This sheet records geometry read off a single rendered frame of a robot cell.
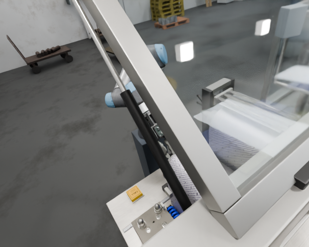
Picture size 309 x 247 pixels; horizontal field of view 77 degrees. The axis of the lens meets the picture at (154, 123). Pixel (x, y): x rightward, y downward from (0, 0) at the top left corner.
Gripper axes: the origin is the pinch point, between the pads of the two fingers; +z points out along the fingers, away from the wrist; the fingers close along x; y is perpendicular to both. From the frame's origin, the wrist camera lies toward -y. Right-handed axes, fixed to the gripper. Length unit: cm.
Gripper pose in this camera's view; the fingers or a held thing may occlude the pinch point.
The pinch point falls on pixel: (170, 155)
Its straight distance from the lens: 83.0
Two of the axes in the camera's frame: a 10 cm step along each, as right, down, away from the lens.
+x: 8.2, -4.5, 3.6
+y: 2.4, -3.1, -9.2
